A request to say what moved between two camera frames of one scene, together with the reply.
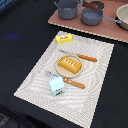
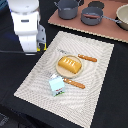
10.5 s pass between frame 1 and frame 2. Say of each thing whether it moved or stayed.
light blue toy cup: stayed
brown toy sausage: moved
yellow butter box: moved
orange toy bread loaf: stayed
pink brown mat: stayed
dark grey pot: stayed
